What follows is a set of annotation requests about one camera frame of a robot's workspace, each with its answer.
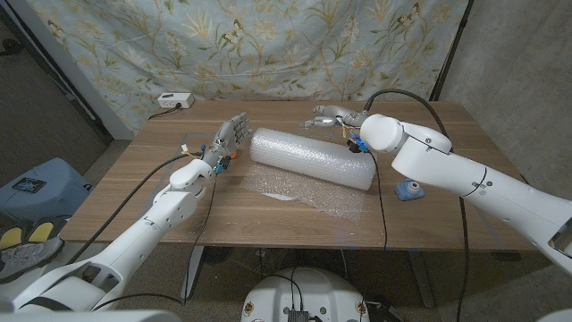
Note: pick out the blue toy camera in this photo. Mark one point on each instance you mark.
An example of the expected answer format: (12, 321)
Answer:
(409, 190)

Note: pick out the white table leg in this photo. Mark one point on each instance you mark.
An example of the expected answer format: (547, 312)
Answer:
(192, 273)
(422, 279)

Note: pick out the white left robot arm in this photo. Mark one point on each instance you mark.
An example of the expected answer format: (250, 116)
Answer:
(129, 250)

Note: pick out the white power strip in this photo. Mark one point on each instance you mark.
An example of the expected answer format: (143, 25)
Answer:
(175, 100)

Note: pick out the grey sneaker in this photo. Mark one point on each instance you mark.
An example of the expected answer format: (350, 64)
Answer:
(27, 259)

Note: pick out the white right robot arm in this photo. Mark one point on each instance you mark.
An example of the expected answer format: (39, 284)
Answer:
(469, 183)

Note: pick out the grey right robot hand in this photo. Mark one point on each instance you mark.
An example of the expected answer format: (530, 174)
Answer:
(342, 117)

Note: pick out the floral printed backdrop cloth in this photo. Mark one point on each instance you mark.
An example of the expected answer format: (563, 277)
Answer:
(268, 44)

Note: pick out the black shoe yellow insole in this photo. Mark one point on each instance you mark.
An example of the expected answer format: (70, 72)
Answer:
(10, 238)
(41, 231)

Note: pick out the clear bubble wrap roll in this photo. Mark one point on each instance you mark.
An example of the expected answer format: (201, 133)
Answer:
(313, 156)

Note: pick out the blue plastic bin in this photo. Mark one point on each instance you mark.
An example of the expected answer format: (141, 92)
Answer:
(49, 188)

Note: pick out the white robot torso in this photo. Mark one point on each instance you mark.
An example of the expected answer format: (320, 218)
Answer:
(308, 290)

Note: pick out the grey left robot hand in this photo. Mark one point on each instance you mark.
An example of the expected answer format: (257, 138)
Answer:
(225, 141)

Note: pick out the black backdrop stand pole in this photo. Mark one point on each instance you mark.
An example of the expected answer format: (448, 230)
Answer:
(451, 49)

